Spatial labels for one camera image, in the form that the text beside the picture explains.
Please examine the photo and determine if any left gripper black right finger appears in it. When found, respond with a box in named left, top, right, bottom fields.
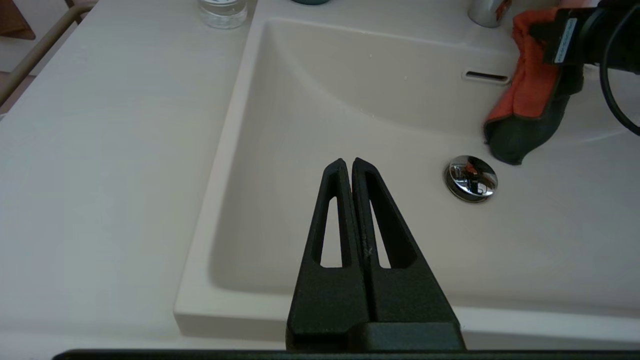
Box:
left=351, top=157, right=460, bottom=323

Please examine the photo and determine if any chrome faucet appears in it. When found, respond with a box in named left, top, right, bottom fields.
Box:
left=467, top=0, right=512, bottom=28

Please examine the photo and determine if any beige towel rail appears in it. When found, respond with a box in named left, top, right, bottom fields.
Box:
left=0, top=2, right=98, bottom=108

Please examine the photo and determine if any brown hanging towel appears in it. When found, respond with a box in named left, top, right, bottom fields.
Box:
left=0, top=0, right=37, bottom=41

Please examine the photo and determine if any empty clear plastic bottle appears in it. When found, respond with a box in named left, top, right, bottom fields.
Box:
left=197, top=0, right=248, bottom=29

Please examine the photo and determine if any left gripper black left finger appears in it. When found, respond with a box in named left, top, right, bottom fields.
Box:
left=286, top=158, right=372, bottom=351

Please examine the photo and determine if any black cable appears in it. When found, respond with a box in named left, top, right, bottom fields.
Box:
left=599, top=20, right=640, bottom=137

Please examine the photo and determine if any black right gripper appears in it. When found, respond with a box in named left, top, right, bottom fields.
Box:
left=529, top=0, right=640, bottom=76

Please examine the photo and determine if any beige sink basin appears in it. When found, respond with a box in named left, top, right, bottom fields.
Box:
left=174, top=17, right=640, bottom=341

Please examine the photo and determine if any red and grey cloth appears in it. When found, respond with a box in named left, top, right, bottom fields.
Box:
left=483, top=7, right=585, bottom=166

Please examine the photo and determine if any chrome drain stopper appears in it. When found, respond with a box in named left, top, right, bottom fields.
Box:
left=443, top=155, right=499, bottom=203

